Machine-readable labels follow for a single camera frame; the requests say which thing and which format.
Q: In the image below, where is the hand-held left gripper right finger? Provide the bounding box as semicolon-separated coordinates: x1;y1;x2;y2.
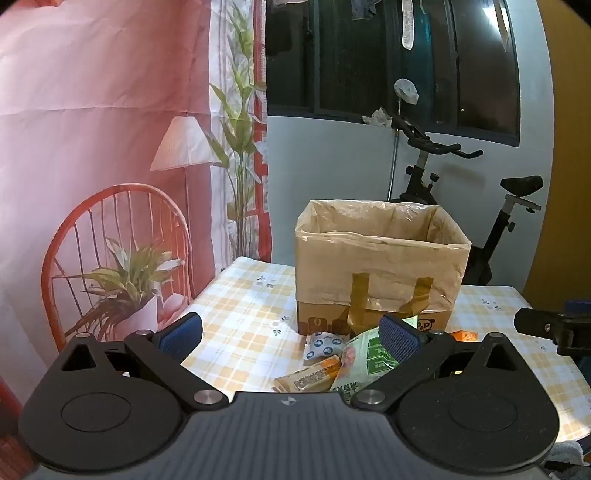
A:
352;315;532;411

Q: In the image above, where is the metal pole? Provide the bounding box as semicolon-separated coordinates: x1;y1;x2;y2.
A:
390;104;402;201

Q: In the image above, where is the dark framed window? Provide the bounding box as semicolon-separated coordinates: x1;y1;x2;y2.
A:
265;0;522;148

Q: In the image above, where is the black exercise bike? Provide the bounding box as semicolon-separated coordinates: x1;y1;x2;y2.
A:
388;115;544;287

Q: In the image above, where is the green snack packet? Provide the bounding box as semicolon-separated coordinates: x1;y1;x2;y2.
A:
330;323;404;402

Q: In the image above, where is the dark hanging garment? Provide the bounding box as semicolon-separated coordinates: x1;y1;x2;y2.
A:
351;0;377;22

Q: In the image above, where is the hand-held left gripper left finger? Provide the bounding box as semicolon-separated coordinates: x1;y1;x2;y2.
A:
59;313;229;412

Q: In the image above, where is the white plastic bag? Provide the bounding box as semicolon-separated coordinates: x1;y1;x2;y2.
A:
394;78;419;105

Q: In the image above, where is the sliced bread packet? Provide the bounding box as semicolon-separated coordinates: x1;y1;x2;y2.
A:
274;357;343;394

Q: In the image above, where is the blue and white patterned packet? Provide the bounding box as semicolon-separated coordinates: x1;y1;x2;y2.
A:
305;331;350;364

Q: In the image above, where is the white hanging strip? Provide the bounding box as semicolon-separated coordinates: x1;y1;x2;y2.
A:
400;0;417;51

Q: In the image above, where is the crumpled white cloth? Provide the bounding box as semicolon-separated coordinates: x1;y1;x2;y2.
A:
362;108;394;128

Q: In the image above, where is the white towel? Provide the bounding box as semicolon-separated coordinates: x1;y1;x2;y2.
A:
549;440;585;469

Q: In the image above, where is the printed pink wall backdrop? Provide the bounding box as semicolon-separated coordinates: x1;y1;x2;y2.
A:
0;0;273;407

